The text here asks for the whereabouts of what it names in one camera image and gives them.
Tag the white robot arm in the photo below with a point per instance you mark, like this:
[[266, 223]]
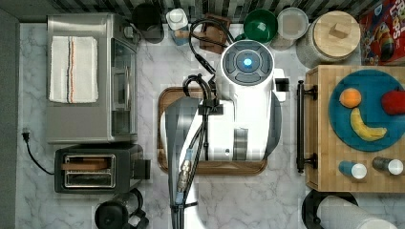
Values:
[[234, 116]]

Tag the wooden drawer box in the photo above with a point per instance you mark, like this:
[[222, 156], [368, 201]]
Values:
[[322, 141]]

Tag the wooden tray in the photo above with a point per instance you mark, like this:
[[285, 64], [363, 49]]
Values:
[[205, 168]]

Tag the brown utensil holder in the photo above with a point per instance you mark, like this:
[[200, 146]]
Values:
[[214, 33]]

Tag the white lidded blue bottle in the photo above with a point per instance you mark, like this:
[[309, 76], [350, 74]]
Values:
[[177, 21]]

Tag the green mug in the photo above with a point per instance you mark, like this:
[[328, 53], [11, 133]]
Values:
[[259, 25]]

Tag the black round container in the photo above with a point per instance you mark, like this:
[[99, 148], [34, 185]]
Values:
[[146, 18]]

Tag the silver toaster oven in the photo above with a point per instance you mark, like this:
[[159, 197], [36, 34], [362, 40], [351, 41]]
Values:
[[113, 117]]

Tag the glass french press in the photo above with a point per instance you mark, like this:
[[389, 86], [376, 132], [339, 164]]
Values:
[[123, 211]]

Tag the glass jar white lid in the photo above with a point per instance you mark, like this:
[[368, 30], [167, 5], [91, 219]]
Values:
[[292, 25]]

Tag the wooden toast slice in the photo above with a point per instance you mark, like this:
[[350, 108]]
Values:
[[85, 166]]

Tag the black two-slot toaster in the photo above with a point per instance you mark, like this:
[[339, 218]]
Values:
[[126, 169]]

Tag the white striped towel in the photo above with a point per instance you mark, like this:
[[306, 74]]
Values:
[[73, 77]]

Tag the black paper towel holder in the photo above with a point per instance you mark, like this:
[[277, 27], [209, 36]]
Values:
[[311, 203]]

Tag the orange fruit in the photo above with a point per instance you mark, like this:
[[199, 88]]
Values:
[[350, 98]]

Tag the jar with wooden lid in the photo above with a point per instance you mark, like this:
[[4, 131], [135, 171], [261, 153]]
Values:
[[330, 38]]

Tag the paper towel roll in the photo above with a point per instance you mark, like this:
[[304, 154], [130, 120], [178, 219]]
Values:
[[338, 213]]

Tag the blue plate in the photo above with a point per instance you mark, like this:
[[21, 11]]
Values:
[[371, 84]]

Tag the blue shaker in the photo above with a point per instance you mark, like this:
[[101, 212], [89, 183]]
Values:
[[352, 169]]

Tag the yellow banana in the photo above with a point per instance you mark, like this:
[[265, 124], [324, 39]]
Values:
[[362, 130]]

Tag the red apple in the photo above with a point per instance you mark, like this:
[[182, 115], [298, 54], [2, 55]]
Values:
[[393, 102]]

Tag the grey shaker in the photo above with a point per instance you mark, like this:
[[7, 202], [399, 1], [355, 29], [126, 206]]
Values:
[[393, 166]]

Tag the Froot Loops cereal box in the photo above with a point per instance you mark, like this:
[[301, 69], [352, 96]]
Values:
[[383, 34]]

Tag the black drawer handle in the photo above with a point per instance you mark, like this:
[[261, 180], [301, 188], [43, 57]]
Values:
[[301, 161]]

